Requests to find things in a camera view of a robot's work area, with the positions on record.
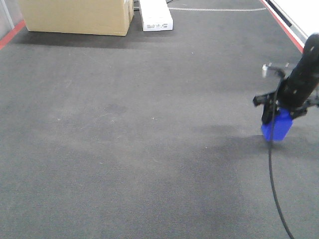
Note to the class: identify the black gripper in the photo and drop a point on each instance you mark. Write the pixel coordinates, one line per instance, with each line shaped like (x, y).
(272, 106)

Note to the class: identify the blue plastic bottle-shaped part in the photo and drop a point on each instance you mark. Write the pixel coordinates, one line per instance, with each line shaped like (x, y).
(282, 125)

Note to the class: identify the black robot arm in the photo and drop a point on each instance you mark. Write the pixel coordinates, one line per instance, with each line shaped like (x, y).
(295, 89)

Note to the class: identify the left conveyor red edge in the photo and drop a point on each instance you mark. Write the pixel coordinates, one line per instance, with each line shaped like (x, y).
(8, 37)

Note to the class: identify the long white carton box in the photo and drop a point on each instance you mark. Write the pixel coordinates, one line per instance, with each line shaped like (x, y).
(155, 15)

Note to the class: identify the large cardboard box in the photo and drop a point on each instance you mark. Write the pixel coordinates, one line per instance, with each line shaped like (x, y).
(97, 17)

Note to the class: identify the conveyor side rail red-edged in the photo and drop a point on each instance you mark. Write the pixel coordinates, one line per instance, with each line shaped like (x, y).
(298, 18)

